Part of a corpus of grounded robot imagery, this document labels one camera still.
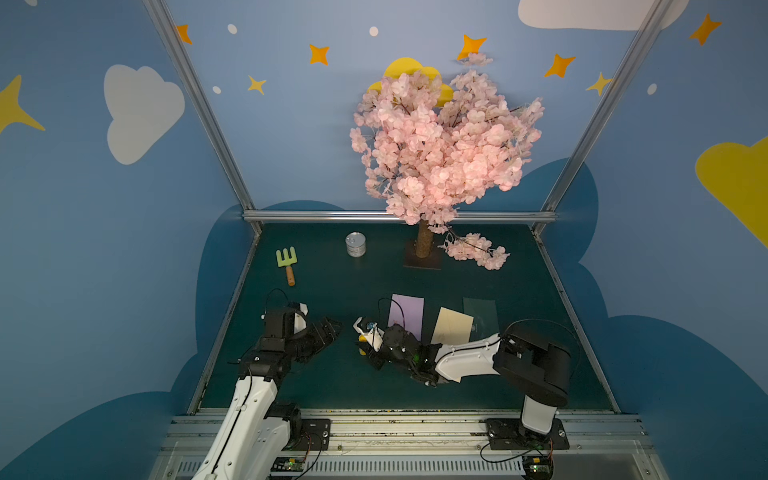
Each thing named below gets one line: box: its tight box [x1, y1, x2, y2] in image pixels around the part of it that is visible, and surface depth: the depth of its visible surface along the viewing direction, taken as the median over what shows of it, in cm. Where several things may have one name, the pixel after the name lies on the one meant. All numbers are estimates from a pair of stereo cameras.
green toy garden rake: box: [276, 246, 298, 287], surface depth 113 cm
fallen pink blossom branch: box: [437, 232, 511, 271], surface depth 86 cm
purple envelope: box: [387, 293, 425, 342], surface depth 100 cm
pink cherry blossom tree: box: [350, 53, 545, 270], surface depth 69 cm
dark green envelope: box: [463, 297, 499, 342], surface depth 100 cm
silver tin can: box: [345, 232, 367, 258], surface depth 113 cm
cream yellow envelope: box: [430, 307, 474, 345], surface depth 95 cm
